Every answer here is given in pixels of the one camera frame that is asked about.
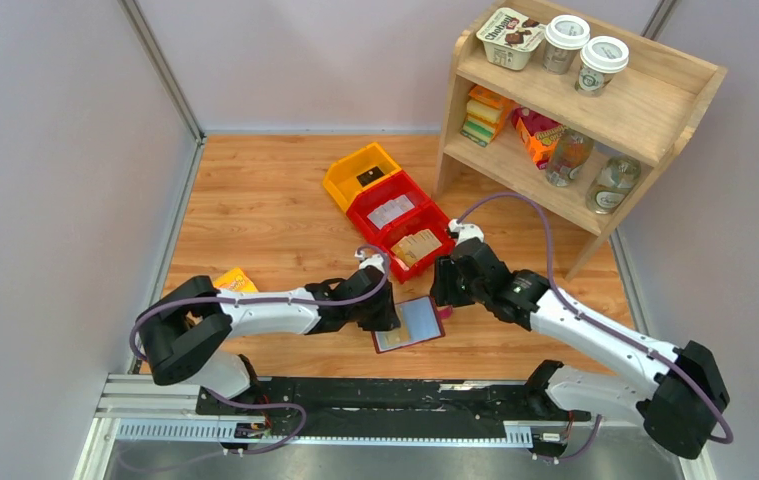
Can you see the glass bottle left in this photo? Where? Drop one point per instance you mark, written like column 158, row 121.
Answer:
column 572, row 151

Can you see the red plastic bin middle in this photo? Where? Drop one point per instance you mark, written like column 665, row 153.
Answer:
column 391, row 187

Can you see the red leather card holder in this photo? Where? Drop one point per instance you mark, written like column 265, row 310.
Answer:
column 423, row 318

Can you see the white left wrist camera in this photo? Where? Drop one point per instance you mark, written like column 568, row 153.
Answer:
column 375, row 260

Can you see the orange green snack box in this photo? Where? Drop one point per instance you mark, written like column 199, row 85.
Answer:
column 235, row 280

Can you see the orange snack bag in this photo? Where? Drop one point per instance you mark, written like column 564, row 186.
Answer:
column 538, row 133

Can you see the red plastic bin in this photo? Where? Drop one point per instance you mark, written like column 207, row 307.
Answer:
column 427, row 216
column 391, row 187

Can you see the paper coffee cup right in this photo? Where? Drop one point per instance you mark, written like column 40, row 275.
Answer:
column 602, row 58

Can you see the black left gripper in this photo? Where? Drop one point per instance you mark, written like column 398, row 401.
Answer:
column 388, row 317

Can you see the paper coffee cup left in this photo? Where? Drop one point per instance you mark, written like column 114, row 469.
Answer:
column 565, row 36

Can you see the black card in bin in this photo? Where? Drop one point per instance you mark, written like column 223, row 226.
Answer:
column 370, row 176

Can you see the Chobani yogurt cup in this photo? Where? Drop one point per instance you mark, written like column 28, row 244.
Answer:
column 510, row 38

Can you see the stack of sponges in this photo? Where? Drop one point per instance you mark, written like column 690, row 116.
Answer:
column 486, row 115

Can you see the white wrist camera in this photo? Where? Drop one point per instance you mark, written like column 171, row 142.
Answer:
column 461, row 232
column 375, row 260

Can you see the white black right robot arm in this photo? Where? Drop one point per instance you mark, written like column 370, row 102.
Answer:
column 676, row 394

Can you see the glass bottle right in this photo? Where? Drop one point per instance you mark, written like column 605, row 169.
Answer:
column 612, row 184

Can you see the glass bottle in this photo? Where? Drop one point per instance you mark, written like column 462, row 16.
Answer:
column 572, row 151
column 612, row 184

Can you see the gold card in bin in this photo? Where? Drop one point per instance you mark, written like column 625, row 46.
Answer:
column 424, row 243

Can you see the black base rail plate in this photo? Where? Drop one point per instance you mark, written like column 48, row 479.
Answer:
column 410, row 409

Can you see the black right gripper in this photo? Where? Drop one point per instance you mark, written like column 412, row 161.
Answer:
column 442, row 290

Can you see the white card in bin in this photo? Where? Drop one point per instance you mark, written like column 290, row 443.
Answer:
column 390, row 210

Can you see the paper coffee cup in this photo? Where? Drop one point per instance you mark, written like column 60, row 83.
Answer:
column 602, row 58
column 565, row 36

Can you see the wooden shelf unit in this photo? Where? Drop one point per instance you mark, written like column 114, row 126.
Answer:
column 649, row 112

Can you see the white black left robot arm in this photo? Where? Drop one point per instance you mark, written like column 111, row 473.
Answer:
column 180, row 337

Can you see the red plastic bin front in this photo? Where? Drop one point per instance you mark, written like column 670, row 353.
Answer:
column 427, row 216

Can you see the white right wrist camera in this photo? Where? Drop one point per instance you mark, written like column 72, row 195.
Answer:
column 461, row 232

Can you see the yellow plastic bin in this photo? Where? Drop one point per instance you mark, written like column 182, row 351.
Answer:
column 348, row 177

